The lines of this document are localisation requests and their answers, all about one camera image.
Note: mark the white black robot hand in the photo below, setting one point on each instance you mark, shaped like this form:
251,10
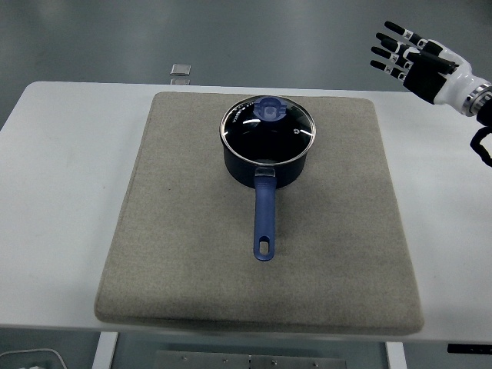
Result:
453,82

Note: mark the glass pot lid blue knob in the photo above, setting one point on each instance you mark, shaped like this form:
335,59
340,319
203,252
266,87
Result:
269,128

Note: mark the black flat bar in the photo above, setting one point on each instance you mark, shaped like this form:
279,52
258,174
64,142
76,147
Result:
469,348

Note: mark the silver square floor plate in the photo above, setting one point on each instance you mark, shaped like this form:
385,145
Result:
180,69

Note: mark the white table leg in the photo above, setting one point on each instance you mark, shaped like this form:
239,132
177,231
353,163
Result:
105,351
396,357

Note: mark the beige fabric mat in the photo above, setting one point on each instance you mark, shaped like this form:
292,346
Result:
192,250

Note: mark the grey metal plate with screws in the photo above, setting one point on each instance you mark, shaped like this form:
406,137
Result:
250,362

